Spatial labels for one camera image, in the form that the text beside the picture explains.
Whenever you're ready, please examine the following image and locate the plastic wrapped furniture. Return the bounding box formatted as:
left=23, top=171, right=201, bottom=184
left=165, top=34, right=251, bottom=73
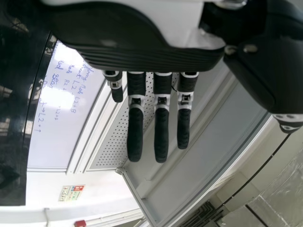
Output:
left=221, top=151, right=303, bottom=227

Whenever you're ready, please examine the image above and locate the safety notice wall sign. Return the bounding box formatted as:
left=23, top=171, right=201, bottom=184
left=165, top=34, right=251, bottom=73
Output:
left=58, top=185, right=85, bottom=202

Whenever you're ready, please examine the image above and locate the whiteboard with blue writing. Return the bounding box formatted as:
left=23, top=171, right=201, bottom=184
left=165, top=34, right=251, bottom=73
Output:
left=27, top=40, right=107, bottom=170

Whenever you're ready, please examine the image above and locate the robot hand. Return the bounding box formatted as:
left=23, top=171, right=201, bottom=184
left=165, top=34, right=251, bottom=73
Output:
left=39, top=0, right=303, bottom=164

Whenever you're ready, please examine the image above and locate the white perforated metal panel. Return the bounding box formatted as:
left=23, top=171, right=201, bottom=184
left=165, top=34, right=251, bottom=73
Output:
left=89, top=70, right=180, bottom=170

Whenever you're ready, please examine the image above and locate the white aluminium frame structure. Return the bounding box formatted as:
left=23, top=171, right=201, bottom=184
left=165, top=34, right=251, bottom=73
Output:
left=67, top=59, right=281, bottom=227

